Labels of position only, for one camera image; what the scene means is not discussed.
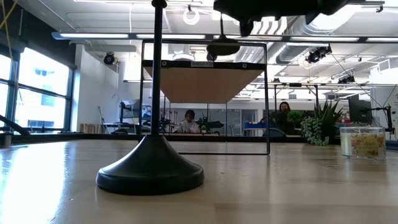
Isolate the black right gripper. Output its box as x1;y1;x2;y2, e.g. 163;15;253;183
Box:
213;0;351;37

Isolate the yellow glass jar candle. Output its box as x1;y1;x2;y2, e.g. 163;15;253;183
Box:
339;126;387;161

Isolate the blue storage bin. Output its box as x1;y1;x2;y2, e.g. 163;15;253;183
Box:
243;121;268;130

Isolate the person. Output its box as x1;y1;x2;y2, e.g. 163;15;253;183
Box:
174;109;201;134
270;101;296;135

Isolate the small green plant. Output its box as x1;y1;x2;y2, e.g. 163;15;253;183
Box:
286;110;304;124

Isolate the trailing green succulent plant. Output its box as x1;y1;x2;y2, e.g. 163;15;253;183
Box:
300;116;328;147

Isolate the spiky green potted plant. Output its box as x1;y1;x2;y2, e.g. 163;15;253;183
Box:
313;100;345;146

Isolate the long ceiling light bar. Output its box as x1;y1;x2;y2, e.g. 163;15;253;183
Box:
51;30;398;44

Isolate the black equipment stand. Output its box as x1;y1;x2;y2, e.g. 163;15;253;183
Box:
119;100;153;134

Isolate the black computer monitor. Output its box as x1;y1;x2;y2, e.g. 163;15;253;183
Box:
348;95;373;124

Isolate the wooden pallet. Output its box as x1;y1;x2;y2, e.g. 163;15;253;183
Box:
79;123;103;134

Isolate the white ring light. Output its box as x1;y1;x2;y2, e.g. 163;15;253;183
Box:
182;7;200;26

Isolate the silver ventilation duct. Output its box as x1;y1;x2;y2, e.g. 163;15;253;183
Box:
275;12;352;65

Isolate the wooden shelf black metal frame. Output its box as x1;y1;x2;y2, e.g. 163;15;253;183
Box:
138;39;271;156

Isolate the black ceiling camera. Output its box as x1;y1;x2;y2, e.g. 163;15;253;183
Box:
103;52;116;66
337;74;356;85
305;45;333;65

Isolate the black metal rig frame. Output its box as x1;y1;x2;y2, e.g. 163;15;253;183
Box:
0;132;398;150

